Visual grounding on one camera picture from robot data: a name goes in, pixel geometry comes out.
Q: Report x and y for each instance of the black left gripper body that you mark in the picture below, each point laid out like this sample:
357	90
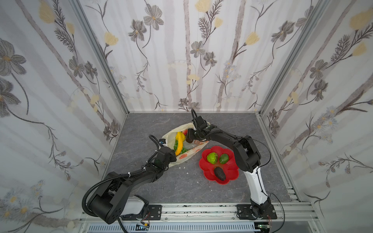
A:
170	153

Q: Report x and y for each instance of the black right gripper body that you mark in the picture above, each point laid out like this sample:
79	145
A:
192	135

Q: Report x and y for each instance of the cream printed plastic bag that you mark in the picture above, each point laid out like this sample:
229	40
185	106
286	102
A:
189	149

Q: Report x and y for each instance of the yellow toy banana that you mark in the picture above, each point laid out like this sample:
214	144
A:
179	139

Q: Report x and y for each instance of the green toy lime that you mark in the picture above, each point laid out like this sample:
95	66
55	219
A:
212	158

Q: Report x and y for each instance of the small green toy fruit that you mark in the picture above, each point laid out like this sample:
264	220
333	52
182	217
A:
223	159

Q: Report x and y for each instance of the dark brown toy avocado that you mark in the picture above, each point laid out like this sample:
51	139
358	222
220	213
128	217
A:
219	173

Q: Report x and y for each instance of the red flower-shaped plate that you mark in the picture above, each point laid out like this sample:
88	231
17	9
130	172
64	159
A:
218	164

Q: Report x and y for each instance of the yellow toy lemon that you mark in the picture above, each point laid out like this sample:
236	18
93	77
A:
183	137

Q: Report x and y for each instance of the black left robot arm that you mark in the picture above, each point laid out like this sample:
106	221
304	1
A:
108	198

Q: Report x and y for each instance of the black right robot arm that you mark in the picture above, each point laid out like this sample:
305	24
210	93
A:
247	157

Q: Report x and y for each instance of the green toy grape bunch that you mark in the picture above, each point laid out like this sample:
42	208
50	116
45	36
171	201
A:
179	148

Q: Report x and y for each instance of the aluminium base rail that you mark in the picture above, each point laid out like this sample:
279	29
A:
295	217

